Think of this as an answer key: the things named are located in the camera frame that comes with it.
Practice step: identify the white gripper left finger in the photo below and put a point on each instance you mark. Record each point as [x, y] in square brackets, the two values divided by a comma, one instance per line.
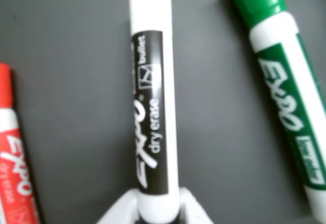
[122, 211]

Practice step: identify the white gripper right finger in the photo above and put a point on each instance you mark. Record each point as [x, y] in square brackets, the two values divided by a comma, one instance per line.
[192, 212]

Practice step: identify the black dry erase marker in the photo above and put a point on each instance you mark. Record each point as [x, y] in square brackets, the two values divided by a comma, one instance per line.
[152, 107]

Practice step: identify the red dry erase marker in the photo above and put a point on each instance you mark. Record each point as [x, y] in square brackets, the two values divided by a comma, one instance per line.
[12, 145]

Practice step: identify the green dry erase marker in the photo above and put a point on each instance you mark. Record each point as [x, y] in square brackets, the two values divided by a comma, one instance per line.
[280, 81]

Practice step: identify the grey rubber mat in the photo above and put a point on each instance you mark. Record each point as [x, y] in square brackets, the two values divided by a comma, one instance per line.
[76, 56]

